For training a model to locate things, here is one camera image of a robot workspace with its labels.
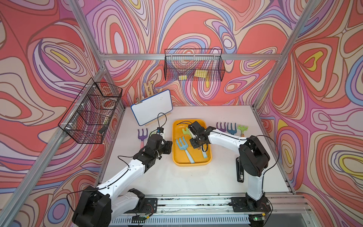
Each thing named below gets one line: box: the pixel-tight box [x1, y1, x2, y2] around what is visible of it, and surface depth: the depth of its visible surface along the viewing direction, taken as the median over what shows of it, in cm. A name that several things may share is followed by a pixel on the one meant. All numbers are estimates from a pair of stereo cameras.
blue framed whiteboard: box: [130, 89, 173, 127], surface depth 94 cm
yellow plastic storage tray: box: [172, 119, 212, 166], surface depth 93 cm
